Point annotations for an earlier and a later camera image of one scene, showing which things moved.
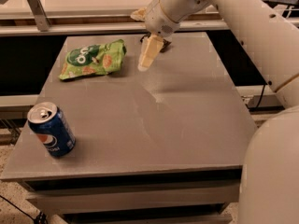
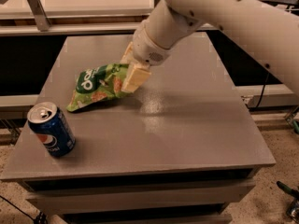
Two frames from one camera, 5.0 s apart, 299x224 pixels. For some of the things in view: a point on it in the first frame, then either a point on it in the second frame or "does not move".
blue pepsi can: x=53 y=129 does not move
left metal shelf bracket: x=37 y=8 does not move
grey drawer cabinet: x=165 y=146 does not move
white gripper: x=156 y=19 -> x=147 y=49
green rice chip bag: x=93 y=59 -> x=97 y=84
